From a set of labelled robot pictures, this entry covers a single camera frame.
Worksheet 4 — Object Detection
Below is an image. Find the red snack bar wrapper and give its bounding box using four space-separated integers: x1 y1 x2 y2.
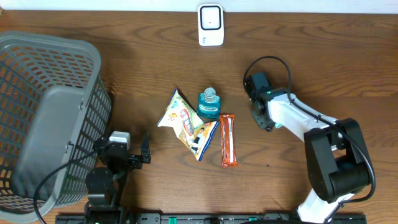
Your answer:
220 114 238 167

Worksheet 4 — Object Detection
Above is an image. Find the blue mouthwash bottle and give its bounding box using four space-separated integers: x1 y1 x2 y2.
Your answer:
197 87 221 119

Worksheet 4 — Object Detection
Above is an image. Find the yellow white snack bag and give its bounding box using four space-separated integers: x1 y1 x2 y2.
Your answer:
157 90 219 161

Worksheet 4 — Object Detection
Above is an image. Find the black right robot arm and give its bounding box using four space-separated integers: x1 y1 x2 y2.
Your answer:
243 72 376 223

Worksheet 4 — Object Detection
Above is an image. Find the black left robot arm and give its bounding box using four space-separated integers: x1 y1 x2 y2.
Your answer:
83 131 151 224

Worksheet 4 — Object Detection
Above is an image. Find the white barcode scanner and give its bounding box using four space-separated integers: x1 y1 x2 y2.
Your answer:
197 4 224 47

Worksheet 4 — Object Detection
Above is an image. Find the grey plastic shopping basket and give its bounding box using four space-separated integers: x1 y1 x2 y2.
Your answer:
1 31 111 223

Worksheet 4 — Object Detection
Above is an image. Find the black right camera cable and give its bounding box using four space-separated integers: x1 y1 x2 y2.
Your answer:
242 55 376 205

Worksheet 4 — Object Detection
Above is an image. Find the black camera cable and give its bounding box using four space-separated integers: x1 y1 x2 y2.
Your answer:
242 55 376 205
32 151 99 224

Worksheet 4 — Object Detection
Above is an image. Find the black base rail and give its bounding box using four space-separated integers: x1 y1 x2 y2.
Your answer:
55 213 368 224

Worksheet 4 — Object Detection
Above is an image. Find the black left camera cable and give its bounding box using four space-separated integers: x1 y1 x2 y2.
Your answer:
32 151 99 224

